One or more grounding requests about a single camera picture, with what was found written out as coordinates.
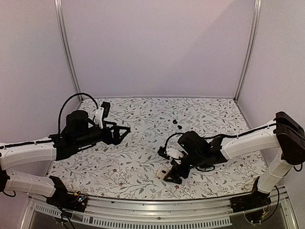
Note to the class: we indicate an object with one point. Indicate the right aluminium frame post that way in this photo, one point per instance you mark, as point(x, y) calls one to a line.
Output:
point(249, 50)

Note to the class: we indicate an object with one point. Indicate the aluminium frame post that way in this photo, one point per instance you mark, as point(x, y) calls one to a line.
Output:
point(65, 45)
point(249, 50)

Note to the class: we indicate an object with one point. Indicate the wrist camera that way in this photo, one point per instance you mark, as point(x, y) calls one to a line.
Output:
point(101, 113)
point(169, 153)

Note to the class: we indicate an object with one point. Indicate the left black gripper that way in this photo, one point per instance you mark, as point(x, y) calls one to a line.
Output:
point(116, 140)

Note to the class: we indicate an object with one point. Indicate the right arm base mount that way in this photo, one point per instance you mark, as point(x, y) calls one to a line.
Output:
point(256, 205)

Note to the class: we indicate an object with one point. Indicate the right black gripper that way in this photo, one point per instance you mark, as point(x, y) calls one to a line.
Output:
point(175, 169)

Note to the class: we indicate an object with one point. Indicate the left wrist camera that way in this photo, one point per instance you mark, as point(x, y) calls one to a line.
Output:
point(101, 113)

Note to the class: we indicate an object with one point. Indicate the white earbud charging case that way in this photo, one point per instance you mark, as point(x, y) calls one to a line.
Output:
point(161, 172)

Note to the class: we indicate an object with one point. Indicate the front aluminium rail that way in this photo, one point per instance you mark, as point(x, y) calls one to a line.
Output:
point(109, 213)

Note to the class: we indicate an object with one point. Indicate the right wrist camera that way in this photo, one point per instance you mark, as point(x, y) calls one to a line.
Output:
point(169, 153)

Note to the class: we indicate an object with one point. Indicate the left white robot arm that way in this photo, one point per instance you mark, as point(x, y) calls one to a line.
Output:
point(80, 133)

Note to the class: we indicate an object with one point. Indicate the floral patterned table mat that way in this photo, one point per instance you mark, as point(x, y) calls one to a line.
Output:
point(126, 170)

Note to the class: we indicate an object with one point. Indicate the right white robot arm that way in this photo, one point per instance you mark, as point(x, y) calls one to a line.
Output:
point(282, 133)

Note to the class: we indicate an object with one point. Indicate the left aluminium frame post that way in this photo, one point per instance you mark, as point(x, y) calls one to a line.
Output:
point(65, 45)

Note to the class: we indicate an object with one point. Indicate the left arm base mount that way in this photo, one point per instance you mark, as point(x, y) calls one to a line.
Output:
point(64, 199)

